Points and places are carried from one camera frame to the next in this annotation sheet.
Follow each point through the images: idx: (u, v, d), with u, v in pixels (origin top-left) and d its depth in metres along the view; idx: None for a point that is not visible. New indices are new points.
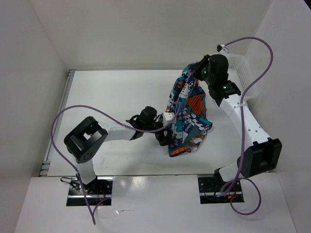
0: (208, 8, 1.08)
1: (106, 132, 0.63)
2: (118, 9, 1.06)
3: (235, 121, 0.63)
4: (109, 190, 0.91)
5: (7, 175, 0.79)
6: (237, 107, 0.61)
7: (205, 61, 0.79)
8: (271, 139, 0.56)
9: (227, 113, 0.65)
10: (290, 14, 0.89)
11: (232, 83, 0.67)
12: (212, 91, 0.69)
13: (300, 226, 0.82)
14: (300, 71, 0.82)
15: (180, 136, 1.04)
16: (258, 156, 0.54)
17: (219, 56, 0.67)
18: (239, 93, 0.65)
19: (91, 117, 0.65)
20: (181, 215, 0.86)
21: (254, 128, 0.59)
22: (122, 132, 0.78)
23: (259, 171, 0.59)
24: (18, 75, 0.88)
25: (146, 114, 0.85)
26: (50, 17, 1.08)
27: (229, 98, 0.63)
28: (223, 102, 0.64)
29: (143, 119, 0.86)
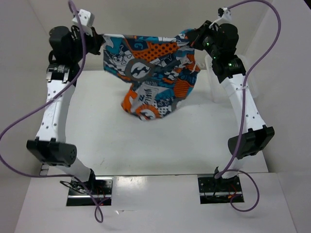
0: (207, 8, 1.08)
1: (58, 144, 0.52)
2: (118, 9, 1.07)
3: (235, 103, 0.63)
4: (109, 190, 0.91)
5: (6, 174, 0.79)
6: (239, 88, 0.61)
7: (207, 29, 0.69)
8: (266, 127, 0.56)
9: (228, 93, 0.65)
10: (290, 13, 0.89)
11: (238, 58, 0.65)
12: (216, 65, 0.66)
13: (300, 227, 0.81)
14: (300, 70, 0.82)
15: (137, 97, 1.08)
16: (250, 143, 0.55)
17: (229, 26, 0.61)
18: (243, 72, 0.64)
19: (27, 143, 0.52)
20: (181, 216, 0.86)
21: (251, 114, 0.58)
22: (64, 105, 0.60)
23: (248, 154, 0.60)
24: (18, 75, 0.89)
25: (58, 41, 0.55)
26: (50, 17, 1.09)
27: (233, 77, 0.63)
28: (226, 81, 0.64)
29: (62, 53, 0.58)
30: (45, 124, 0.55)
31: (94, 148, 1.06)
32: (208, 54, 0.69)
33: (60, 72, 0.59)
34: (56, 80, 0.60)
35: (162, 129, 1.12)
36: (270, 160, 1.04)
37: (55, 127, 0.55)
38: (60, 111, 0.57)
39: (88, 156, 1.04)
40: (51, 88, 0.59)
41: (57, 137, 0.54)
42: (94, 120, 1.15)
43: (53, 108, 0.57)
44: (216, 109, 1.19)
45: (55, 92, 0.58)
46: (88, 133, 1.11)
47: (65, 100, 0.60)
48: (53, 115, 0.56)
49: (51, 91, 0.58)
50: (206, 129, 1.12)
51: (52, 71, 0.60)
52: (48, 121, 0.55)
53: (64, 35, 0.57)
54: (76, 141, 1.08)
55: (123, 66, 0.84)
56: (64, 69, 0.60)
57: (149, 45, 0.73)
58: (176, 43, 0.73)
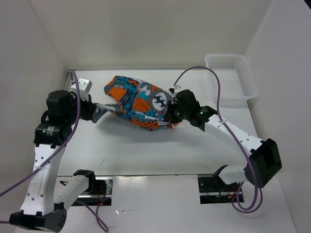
0: (207, 8, 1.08)
1: (44, 218, 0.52)
2: (119, 9, 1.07)
3: (226, 138, 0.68)
4: (109, 191, 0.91)
5: (7, 174, 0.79)
6: (220, 124, 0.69)
7: (172, 106, 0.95)
8: (265, 141, 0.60)
9: (215, 134, 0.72)
10: (291, 14, 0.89)
11: (206, 106, 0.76)
12: (192, 120, 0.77)
13: (300, 226, 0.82)
14: (300, 71, 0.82)
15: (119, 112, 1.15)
16: (262, 163, 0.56)
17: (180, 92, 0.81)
18: (215, 113, 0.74)
19: (10, 219, 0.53)
20: (181, 216, 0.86)
21: (245, 137, 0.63)
22: (52, 172, 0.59)
23: (271, 176, 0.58)
24: (18, 75, 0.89)
25: (56, 102, 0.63)
26: (50, 18, 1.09)
27: (210, 120, 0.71)
28: (207, 126, 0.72)
29: (58, 111, 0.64)
30: (31, 195, 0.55)
31: (94, 148, 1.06)
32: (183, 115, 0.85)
33: (48, 134, 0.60)
34: (43, 143, 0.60)
35: (162, 129, 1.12)
36: None
37: (41, 198, 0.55)
38: (45, 181, 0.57)
39: (88, 156, 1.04)
40: (39, 153, 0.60)
41: (43, 210, 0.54)
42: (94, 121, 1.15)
43: (41, 175, 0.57)
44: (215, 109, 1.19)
45: (43, 158, 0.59)
46: (88, 134, 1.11)
47: (54, 166, 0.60)
48: (40, 184, 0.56)
49: (39, 158, 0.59)
50: None
51: (40, 134, 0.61)
52: (34, 191, 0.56)
53: (62, 97, 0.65)
54: (76, 141, 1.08)
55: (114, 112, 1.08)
56: (54, 130, 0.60)
57: (134, 120, 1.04)
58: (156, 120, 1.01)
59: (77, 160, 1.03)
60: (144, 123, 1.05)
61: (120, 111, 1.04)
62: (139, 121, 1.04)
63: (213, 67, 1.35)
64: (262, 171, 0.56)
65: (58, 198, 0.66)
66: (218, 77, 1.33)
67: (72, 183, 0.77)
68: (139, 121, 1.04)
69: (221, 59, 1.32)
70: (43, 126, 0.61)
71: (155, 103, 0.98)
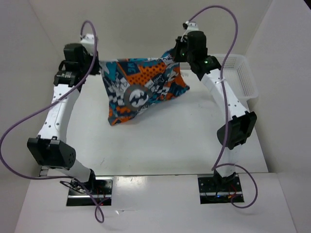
0: (208, 8, 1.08)
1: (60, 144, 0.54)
2: (119, 9, 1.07)
3: (217, 96, 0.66)
4: (109, 190, 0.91)
5: (7, 174, 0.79)
6: (218, 82, 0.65)
7: (180, 43, 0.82)
8: (248, 114, 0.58)
9: (209, 88, 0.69)
10: (290, 14, 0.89)
11: (213, 57, 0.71)
12: (194, 65, 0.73)
13: (300, 226, 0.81)
14: (300, 71, 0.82)
15: (126, 97, 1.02)
16: (236, 128, 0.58)
17: (192, 32, 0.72)
18: (219, 67, 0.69)
19: (28, 141, 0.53)
20: (181, 216, 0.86)
21: (233, 103, 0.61)
22: (68, 108, 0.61)
23: (237, 141, 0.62)
24: (18, 75, 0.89)
25: (72, 50, 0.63)
26: (50, 17, 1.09)
27: (210, 73, 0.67)
28: (204, 77, 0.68)
29: (74, 59, 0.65)
30: (48, 124, 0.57)
31: (94, 148, 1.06)
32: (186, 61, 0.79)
33: (67, 77, 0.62)
34: (62, 84, 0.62)
35: (162, 129, 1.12)
36: (270, 160, 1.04)
37: (57, 126, 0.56)
38: (62, 113, 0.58)
39: (89, 156, 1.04)
40: (57, 91, 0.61)
41: (58, 135, 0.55)
42: (94, 120, 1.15)
43: (58, 108, 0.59)
44: (215, 109, 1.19)
45: (61, 94, 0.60)
46: (87, 133, 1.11)
47: (69, 105, 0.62)
48: (57, 115, 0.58)
49: (57, 93, 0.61)
50: (206, 129, 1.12)
51: (60, 75, 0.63)
52: (51, 120, 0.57)
53: (78, 46, 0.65)
54: (76, 141, 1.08)
55: (122, 94, 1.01)
56: (72, 74, 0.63)
57: (140, 68, 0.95)
58: (163, 63, 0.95)
59: (77, 160, 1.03)
60: (151, 71, 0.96)
61: (123, 61, 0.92)
62: (146, 67, 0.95)
63: None
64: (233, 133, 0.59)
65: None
66: None
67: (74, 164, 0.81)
68: (145, 67, 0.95)
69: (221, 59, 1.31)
70: (62, 72, 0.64)
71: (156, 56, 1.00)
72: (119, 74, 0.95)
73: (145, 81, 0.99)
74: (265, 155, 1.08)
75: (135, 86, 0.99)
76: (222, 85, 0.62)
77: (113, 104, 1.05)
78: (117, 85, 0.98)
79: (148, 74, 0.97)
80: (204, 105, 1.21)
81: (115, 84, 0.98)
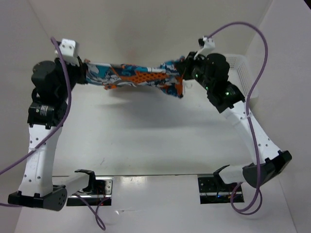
0: (208, 8, 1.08)
1: (43, 201, 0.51)
2: (118, 9, 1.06)
3: (242, 132, 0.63)
4: (109, 191, 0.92)
5: (6, 175, 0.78)
6: (244, 118, 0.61)
7: (193, 60, 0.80)
8: (283, 154, 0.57)
9: (232, 122, 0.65)
10: (291, 14, 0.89)
11: (233, 85, 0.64)
12: (212, 96, 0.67)
13: (299, 226, 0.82)
14: (300, 71, 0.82)
15: (113, 83, 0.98)
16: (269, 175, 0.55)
17: (214, 58, 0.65)
18: (243, 99, 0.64)
19: (9, 198, 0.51)
20: (181, 216, 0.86)
21: (264, 142, 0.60)
22: (49, 154, 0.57)
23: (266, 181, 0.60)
24: (17, 75, 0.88)
25: (43, 79, 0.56)
26: (49, 17, 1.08)
27: (234, 107, 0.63)
28: (227, 111, 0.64)
29: (47, 88, 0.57)
30: (28, 177, 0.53)
31: (94, 148, 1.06)
32: (200, 83, 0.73)
33: (43, 114, 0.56)
34: (38, 124, 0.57)
35: (161, 129, 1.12)
36: None
37: (38, 180, 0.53)
38: (42, 162, 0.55)
39: (89, 156, 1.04)
40: (33, 134, 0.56)
41: (41, 192, 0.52)
42: (94, 120, 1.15)
43: (36, 158, 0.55)
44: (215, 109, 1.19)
45: (37, 139, 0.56)
46: (88, 133, 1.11)
47: (50, 148, 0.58)
48: (36, 166, 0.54)
49: (33, 138, 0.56)
50: (206, 129, 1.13)
51: (34, 113, 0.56)
52: (30, 173, 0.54)
53: (50, 72, 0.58)
54: (76, 141, 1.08)
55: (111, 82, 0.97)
56: (48, 109, 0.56)
57: (137, 73, 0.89)
58: (165, 73, 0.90)
59: (77, 160, 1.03)
60: (146, 76, 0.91)
61: (118, 67, 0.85)
62: (143, 73, 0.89)
63: None
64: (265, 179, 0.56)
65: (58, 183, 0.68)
66: None
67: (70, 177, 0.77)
68: (142, 73, 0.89)
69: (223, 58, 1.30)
70: (37, 105, 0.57)
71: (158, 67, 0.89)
72: (110, 73, 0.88)
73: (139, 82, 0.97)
74: None
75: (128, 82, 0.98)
76: (250, 123, 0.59)
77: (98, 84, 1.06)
78: (107, 78, 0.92)
79: (143, 76, 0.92)
80: (205, 105, 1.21)
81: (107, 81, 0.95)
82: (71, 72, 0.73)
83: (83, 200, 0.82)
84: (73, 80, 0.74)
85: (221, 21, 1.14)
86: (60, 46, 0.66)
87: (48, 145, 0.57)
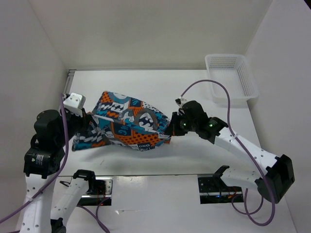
0: (208, 8, 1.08)
1: None
2: (119, 9, 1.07)
3: (237, 152, 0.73)
4: (109, 191, 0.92)
5: (7, 174, 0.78)
6: (233, 139, 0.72)
7: (177, 116, 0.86)
8: (280, 158, 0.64)
9: (226, 147, 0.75)
10: (291, 14, 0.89)
11: (215, 118, 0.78)
12: (201, 132, 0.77)
13: (299, 226, 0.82)
14: (300, 70, 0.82)
15: (106, 138, 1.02)
16: (279, 184, 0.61)
17: (186, 104, 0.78)
18: (226, 125, 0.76)
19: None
20: (182, 216, 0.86)
21: (260, 154, 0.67)
22: (46, 200, 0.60)
23: (284, 191, 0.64)
24: (18, 75, 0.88)
25: (45, 127, 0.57)
26: (50, 17, 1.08)
27: (220, 133, 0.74)
28: (218, 140, 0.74)
29: (47, 136, 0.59)
30: (26, 226, 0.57)
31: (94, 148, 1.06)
32: (191, 130, 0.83)
33: (38, 163, 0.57)
34: (34, 173, 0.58)
35: None
36: None
37: (36, 228, 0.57)
38: (39, 212, 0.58)
39: (88, 157, 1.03)
40: (29, 183, 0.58)
41: None
42: None
43: (34, 207, 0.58)
44: (215, 109, 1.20)
45: (34, 188, 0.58)
46: None
47: (47, 195, 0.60)
48: (34, 215, 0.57)
49: (30, 188, 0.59)
50: None
51: (30, 162, 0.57)
52: (28, 223, 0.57)
53: (53, 119, 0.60)
54: None
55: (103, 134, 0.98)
56: (44, 158, 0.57)
57: (132, 132, 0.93)
58: (157, 135, 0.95)
59: (77, 160, 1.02)
60: (142, 138, 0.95)
61: (118, 123, 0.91)
62: (138, 134, 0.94)
63: (212, 67, 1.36)
64: (278, 190, 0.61)
65: (57, 212, 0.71)
66: (219, 78, 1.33)
67: (73, 191, 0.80)
68: (137, 133, 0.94)
69: (222, 59, 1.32)
70: (33, 152, 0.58)
71: (144, 125, 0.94)
72: (108, 128, 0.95)
73: (130, 142, 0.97)
74: None
75: (119, 140, 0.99)
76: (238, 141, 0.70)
77: (83, 141, 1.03)
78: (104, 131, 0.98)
79: (135, 139, 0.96)
80: (205, 105, 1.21)
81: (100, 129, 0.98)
82: (73, 123, 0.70)
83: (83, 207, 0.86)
84: (73, 132, 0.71)
85: (221, 21, 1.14)
86: (68, 99, 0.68)
87: (44, 194, 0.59)
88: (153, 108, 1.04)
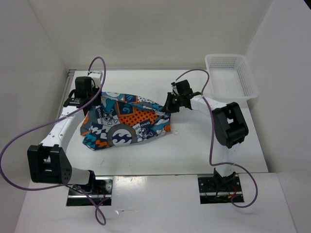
0: (208, 8, 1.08)
1: (60, 148, 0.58)
2: (119, 10, 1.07)
3: (203, 109, 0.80)
4: (109, 191, 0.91)
5: (8, 174, 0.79)
6: (200, 98, 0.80)
7: (171, 96, 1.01)
8: (230, 104, 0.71)
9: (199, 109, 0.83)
10: (290, 15, 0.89)
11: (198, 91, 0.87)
12: (183, 101, 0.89)
13: (300, 227, 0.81)
14: (300, 70, 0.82)
15: (110, 131, 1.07)
16: (222, 118, 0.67)
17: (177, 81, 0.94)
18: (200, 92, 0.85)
19: (29, 147, 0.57)
20: (181, 216, 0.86)
21: (215, 103, 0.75)
22: (72, 124, 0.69)
23: (234, 137, 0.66)
24: (18, 75, 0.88)
25: (82, 82, 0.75)
26: (50, 18, 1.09)
27: (194, 96, 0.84)
28: (192, 102, 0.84)
29: (82, 90, 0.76)
30: (52, 134, 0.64)
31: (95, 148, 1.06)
32: (180, 104, 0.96)
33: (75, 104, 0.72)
34: (70, 107, 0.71)
35: None
36: (270, 160, 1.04)
37: (60, 137, 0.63)
38: (67, 126, 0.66)
39: (88, 158, 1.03)
40: (65, 111, 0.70)
41: (59, 143, 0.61)
42: None
43: (64, 122, 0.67)
44: None
45: (68, 112, 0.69)
46: None
47: (73, 124, 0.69)
48: (61, 127, 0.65)
49: (64, 113, 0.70)
50: (206, 128, 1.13)
51: (69, 100, 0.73)
52: (55, 131, 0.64)
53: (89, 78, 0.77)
54: (78, 141, 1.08)
55: (109, 126, 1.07)
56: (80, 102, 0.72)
57: (134, 110, 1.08)
58: (155, 112, 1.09)
59: (77, 160, 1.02)
60: (142, 115, 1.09)
61: (121, 103, 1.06)
62: (139, 110, 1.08)
63: (212, 67, 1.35)
64: (222, 123, 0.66)
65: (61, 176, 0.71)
66: (219, 78, 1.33)
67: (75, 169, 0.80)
68: (138, 110, 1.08)
69: (221, 59, 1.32)
70: (72, 98, 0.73)
71: (143, 102, 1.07)
72: (114, 110, 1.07)
73: (133, 123, 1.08)
74: (266, 154, 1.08)
75: (124, 125, 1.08)
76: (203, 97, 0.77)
77: (91, 134, 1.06)
78: (108, 119, 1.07)
79: (137, 118, 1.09)
80: None
81: (105, 117, 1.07)
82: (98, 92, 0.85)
83: (88, 196, 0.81)
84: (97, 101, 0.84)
85: (221, 21, 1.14)
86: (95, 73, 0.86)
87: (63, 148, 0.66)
88: (148, 101, 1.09)
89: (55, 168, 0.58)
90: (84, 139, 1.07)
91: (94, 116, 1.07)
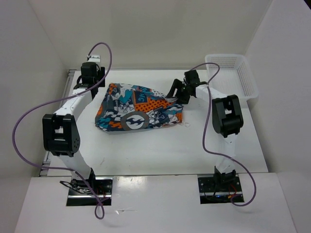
0: (207, 8, 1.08)
1: (72, 117, 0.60)
2: (119, 10, 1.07)
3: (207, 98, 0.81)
4: (109, 190, 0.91)
5: (8, 174, 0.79)
6: (205, 88, 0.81)
7: (178, 83, 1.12)
8: (230, 96, 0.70)
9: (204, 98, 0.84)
10: (290, 15, 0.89)
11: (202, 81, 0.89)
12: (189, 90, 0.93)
13: (300, 227, 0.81)
14: (300, 70, 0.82)
15: (125, 115, 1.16)
16: (220, 107, 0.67)
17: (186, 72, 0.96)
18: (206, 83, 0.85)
19: (44, 115, 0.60)
20: (181, 216, 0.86)
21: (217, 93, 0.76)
22: (81, 103, 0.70)
23: (230, 126, 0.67)
24: (18, 76, 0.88)
25: (89, 68, 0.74)
26: (50, 18, 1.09)
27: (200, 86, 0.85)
28: (198, 91, 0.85)
29: (89, 75, 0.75)
30: (64, 107, 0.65)
31: (95, 147, 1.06)
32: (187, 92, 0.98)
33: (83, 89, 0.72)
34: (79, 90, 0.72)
35: (161, 130, 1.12)
36: (270, 160, 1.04)
37: (71, 109, 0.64)
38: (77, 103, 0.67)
39: (88, 158, 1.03)
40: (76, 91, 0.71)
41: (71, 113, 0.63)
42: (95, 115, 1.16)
43: (75, 99, 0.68)
44: None
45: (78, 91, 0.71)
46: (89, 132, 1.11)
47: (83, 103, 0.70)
48: (73, 102, 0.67)
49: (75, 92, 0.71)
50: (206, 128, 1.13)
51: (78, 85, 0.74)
52: (67, 105, 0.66)
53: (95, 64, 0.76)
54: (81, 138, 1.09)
55: (124, 113, 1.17)
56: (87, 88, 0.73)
57: (148, 100, 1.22)
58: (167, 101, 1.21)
59: None
60: (155, 104, 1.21)
61: (137, 93, 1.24)
62: (152, 100, 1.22)
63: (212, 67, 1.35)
64: (219, 112, 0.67)
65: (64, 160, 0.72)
66: (218, 78, 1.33)
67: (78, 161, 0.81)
68: (151, 100, 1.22)
69: (221, 59, 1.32)
70: (79, 85, 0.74)
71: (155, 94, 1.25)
72: (130, 101, 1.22)
73: (147, 110, 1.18)
74: (266, 155, 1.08)
75: (138, 113, 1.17)
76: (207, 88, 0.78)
77: (106, 118, 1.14)
78: (124, 108, 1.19)
79: (151, 107, 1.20)
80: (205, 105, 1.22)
81: (122, 106, 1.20)
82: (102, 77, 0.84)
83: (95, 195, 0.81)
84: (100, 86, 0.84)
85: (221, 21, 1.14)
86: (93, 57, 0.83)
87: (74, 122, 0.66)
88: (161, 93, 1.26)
89: (66, 135, 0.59)
90: (98, 123, 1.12)
91: (111, 104, 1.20)
